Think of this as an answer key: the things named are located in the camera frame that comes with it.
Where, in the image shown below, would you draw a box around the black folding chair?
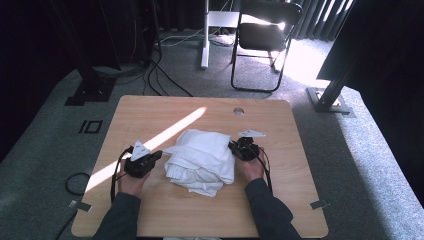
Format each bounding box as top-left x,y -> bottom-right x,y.
230,0 -> 304,94

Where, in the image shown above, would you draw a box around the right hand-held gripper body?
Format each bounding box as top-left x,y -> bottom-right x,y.
237,129 -> 267,163

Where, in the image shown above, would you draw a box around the dark flat panel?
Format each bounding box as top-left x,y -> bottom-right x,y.
316,0 -> 424,91

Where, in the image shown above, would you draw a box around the white skirt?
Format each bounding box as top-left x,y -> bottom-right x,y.
162,128 -> 236,198

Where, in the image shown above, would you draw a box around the black cable loop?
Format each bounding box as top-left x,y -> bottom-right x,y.
64,172 -> 92,197

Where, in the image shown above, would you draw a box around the black floor cables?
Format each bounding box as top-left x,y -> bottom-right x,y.
142,33 -> 194,98

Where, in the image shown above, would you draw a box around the white floor cables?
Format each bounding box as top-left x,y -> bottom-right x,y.
159,28 -> 234,48

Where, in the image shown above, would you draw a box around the black stand with grey base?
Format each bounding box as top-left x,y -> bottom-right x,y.
306,59 -> 354,115

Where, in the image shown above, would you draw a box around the person's right hand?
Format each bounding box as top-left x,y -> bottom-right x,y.
237,154 -> 266,183

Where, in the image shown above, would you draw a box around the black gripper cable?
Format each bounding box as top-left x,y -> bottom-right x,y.
110,145 -> 134,204
254,148 -> 274,196

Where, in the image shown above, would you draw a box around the person's left hand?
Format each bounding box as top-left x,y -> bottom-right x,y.
117,159 -> 150,197

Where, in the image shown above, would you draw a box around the dark pleated curtain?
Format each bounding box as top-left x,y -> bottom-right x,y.
289,0 -> 354,42

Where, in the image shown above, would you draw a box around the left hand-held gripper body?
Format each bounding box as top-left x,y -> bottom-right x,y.
123,139 -> 158,179

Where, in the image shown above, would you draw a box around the black stand with square base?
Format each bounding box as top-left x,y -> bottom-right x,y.
49,0 -> 116,107

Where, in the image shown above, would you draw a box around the white desk frame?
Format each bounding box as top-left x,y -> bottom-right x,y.
199,0 -> 241,70

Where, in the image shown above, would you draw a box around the grey tape piece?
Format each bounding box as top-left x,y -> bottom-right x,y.
309,199 -> 331,211
68,199 -> 92,213

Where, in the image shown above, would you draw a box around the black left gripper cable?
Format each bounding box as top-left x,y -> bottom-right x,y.
110,145 -> 134,204

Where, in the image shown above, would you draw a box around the dark equipment rack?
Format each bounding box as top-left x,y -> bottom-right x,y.
129,0 -> 163,65

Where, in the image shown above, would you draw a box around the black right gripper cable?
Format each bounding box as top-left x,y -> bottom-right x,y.
254,148 -> 274,196

